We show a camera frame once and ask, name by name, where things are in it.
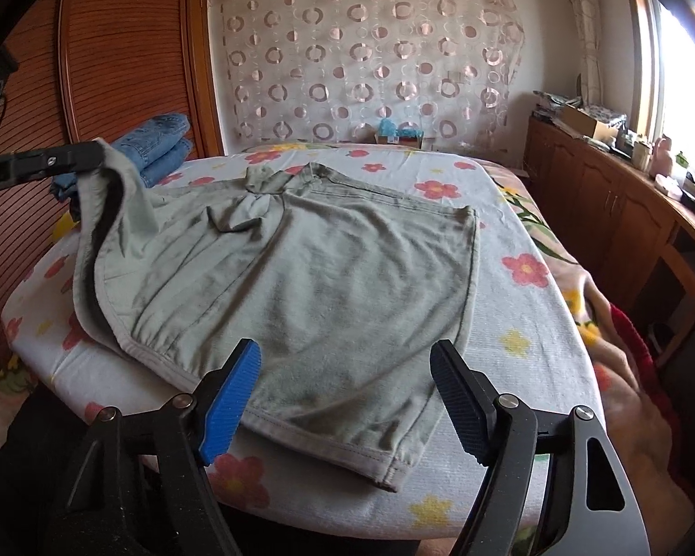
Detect grey-green pants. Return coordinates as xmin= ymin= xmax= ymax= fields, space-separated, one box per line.
xmin=74 ymin=149 xmax=480 ymax=492

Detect yellow cloth item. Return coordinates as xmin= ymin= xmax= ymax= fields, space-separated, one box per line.
xmin=51 ymin=211 xmax=77 ymax=244

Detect floral fruit print bed sheet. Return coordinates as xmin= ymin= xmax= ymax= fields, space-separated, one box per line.
xmin=2 ymin=145 xmax=601 ymax=540

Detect folded blue jeans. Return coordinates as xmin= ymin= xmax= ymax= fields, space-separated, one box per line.
xmin=50 ymin=112 xmax=196 ymax=202

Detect red-brown wooden wardrobe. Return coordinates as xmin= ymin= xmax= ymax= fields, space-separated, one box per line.
xmin=0 ymin=0 xmax=226 ymax=372

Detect wooden sideboard cabinet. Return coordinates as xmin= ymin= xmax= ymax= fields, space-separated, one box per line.
xmin=524 ymin=115 xmax=695 ymax=366

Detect circle pattern sheer curtain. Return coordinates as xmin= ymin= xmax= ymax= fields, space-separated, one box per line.
xmin=210 ymin=0 xmax=524 ymax=152

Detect blue item on box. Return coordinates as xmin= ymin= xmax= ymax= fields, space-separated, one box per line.
xmin=374 ymin=118 xmax=424 ymax=149

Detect cardboard box on sideboard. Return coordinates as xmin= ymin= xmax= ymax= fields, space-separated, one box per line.
xmin=557 ymin=106 xmax=619 ymax=143

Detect window with wooden frame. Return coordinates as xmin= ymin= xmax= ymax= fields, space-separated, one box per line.
xmin=629 ymin=0 xmax=695 ymax=177

